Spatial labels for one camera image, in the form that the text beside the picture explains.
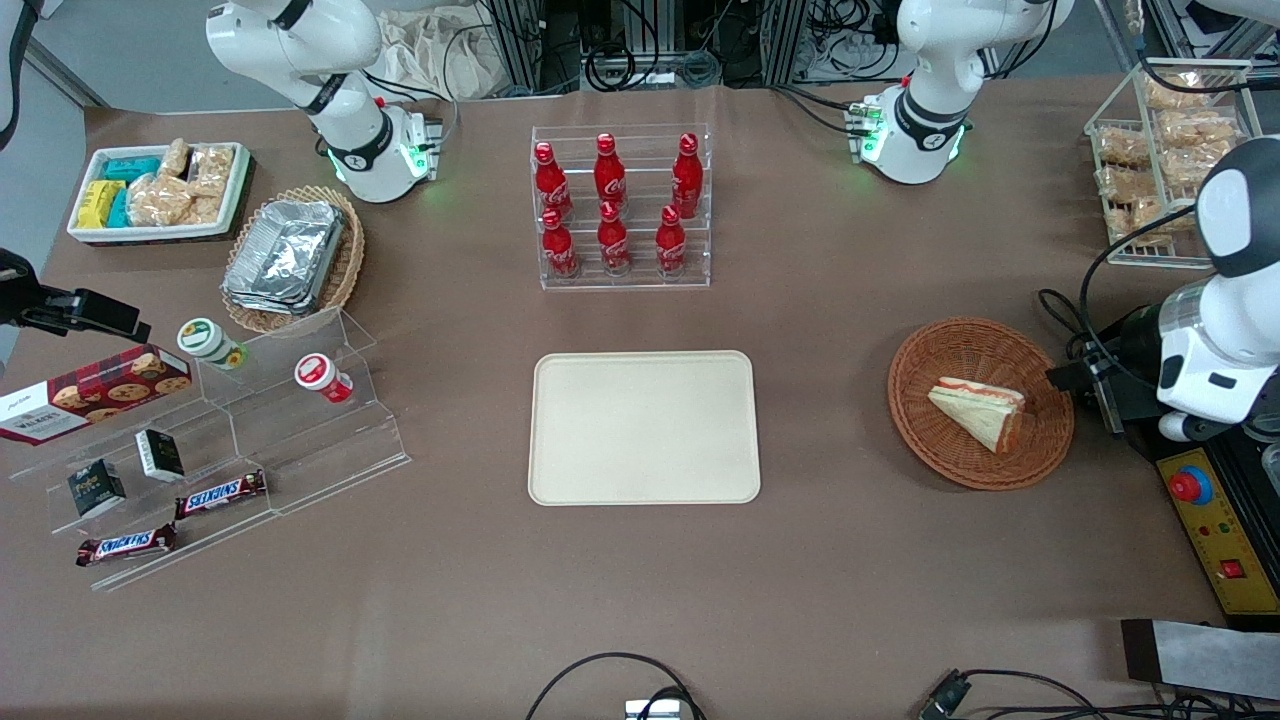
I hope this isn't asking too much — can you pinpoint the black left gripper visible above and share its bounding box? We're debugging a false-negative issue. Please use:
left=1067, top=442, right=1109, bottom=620
left=1046, top=305, right=1169, bottom=437

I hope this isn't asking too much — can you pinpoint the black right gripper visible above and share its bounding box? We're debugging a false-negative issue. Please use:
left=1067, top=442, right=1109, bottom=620
left=0, top=248, right=152, bottom=344

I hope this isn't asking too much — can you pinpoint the triangle sandwich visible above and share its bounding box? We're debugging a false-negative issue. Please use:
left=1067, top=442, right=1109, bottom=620
left=927, top=376, right=1027, bottom=455

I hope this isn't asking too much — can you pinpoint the round brown wicker basket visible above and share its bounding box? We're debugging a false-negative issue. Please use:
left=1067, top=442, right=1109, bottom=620
left=887, top=317, right=1076, bottom=492

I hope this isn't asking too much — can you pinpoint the oval tan wicker basket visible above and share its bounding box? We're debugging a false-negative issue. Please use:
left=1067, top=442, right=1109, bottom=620
left=220, top=184, right=367, bottom=335

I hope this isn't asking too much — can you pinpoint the beige plastic tray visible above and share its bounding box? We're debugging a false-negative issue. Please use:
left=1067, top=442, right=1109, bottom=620
left=527, top=350, right=762, bottom=507

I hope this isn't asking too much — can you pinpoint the white rectangular snack bin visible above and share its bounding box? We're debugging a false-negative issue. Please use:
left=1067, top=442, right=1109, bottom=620
left=66, top=142, right=254, bottom=246

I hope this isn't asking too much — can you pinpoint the red tartan cookie box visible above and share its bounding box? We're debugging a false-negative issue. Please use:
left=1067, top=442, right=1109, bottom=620
left=0, top=342, right=194, bottom=446

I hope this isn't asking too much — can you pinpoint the yellow snack pack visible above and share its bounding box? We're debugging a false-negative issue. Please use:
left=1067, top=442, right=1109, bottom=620
left=75, top=179, right=128, bottom=230

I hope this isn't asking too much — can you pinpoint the green lidded yogurt cup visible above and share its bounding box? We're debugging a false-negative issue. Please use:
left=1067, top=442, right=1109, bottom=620
left=176, top=317, right=250, bottom=372

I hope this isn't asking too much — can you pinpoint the teal snack pack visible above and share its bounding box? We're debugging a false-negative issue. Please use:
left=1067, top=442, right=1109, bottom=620
left=102, top=154, right=164, bottom=185

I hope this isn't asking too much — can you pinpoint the small dark green box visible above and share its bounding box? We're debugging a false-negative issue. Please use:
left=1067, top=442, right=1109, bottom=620
left=135, top=428, right=187, bottom=484
left=67, top=459, right=128, bottom=519

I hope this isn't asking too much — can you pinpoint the clear bag of biscuits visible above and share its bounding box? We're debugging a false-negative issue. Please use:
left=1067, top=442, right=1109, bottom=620
left=1098, top=164, right=1163, bottom=206
left=1158, top=109, right=1238, bottom=151
left=1143, top=72, right=1217, bottom=111
left=1108, top=198, right=1169, bottom=243
left=1096, top=126, right=1153, bottom=168

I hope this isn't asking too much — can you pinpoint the yellow emergency stop box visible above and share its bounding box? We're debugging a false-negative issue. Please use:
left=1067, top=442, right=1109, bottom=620
left=1153, top=440, right=1280, bottom=629

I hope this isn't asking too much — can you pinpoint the stack of foil trays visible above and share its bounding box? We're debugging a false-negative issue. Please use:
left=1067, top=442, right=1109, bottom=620
left=221, top=199, right=347, bottom=317

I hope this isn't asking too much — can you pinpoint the brown snickers bar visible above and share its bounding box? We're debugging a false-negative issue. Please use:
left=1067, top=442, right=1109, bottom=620
left=75, top=523, right=180, bottom=569
left=174, top=469, right=269, bottom=520

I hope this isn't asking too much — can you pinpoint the red lidded yogurt cup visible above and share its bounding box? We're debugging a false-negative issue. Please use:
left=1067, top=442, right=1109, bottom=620
left=293, top=352, right=355, bottom=405

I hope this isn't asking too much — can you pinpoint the clear acrylic stepped display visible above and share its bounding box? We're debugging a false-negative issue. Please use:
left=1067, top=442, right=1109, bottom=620
left=9, top=308, right=413, bottom=594

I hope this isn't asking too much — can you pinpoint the grey sheet with black edge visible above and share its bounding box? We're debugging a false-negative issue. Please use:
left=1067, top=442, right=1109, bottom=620
left=1119, top=617, right=1280, bottom=702

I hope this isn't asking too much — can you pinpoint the beige cloth bag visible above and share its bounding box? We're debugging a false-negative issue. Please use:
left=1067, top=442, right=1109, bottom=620
left=375, top=8, right=506, bottom=102

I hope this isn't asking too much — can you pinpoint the red cola bottle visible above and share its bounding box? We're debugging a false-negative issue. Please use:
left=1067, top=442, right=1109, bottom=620
left=533, top=141, right=575, bottom=221
left=596, top=200, right=633, bottom=277
left=540, top=207, right=581, bottom=280
left=654, top=205, right=689, bottom=277
left=593, top=133, right=629, bottom=209
left=670, top=132, right=705, bottom=220

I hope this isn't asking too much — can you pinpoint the clear acrylic bottle rack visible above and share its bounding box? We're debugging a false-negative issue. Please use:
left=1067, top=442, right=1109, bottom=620
left=530, top=124, right=712, bottom=292

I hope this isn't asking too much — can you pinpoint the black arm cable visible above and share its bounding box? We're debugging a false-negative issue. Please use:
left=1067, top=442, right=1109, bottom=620
left=1036, top=204, right=1199, bottom=393

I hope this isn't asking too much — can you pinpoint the white wire basket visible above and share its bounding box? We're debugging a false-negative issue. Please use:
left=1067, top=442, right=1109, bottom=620
left=1084, top=57, right=1264, bottom=270

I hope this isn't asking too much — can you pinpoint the black hanging strap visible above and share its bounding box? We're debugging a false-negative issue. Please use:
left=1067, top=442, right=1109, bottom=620
left=0, top=0, right=43, bottom=153

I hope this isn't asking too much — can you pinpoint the black cable with connector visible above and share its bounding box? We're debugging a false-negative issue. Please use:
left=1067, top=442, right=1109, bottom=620
left=918, top=667, right=1280, bottom=720

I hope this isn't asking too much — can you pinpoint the aluminium frame with cables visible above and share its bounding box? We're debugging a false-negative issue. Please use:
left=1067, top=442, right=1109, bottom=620
left=478, top=0, right=901, bottom=93

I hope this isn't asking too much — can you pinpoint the black looped cable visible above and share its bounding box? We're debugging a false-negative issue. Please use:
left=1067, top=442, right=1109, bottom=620
left=524, top=651, right=707, bottom=720

